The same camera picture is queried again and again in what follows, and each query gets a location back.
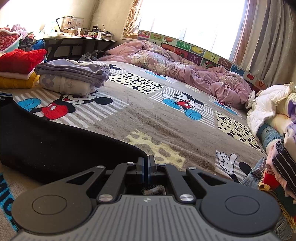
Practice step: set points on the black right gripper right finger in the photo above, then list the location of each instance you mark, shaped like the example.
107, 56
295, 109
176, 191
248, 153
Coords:
171, 178

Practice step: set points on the mustard yellow folded sweater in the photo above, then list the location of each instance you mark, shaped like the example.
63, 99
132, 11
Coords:
12, 83

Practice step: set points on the colourful alphabet foam mat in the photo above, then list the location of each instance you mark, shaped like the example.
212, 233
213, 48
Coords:
200, 56

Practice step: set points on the grey-brown window curtain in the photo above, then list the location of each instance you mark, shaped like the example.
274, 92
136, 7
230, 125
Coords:
266, 47

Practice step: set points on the white puffy jacket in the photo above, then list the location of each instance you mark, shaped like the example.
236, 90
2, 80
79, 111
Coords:
263, 107

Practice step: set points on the cream satin quilt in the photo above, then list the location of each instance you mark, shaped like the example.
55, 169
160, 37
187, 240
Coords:
281, 120

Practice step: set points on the pale pink folded garment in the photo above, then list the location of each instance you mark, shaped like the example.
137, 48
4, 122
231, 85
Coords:
16, 75

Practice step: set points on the Mickey Mouse plush blanket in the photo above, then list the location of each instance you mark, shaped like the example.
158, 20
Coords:
163, 117

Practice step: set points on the wooden framed window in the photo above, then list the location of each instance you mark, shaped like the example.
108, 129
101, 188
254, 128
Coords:
216, 26

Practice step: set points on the red knitted sweater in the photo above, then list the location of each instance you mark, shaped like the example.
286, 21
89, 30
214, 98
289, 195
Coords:
19, 61

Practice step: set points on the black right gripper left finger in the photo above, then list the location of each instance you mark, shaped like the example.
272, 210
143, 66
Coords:
115, 184

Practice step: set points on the pink crumpled quilt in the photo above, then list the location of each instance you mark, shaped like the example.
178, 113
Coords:
228, 87

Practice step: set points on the stack of folded clothes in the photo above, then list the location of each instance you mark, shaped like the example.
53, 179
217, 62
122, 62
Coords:
275, 175

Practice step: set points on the dark cluttered desk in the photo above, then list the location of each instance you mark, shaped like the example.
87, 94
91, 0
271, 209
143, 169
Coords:
73, 47

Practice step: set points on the beige flower-print folded bedding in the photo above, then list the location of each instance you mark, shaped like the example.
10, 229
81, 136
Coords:
66, 85

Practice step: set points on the black fleece-lined garment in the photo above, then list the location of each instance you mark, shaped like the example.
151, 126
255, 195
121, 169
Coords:
47, 151

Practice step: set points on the folded grey purple blanket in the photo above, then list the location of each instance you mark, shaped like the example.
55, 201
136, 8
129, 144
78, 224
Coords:
89, 72

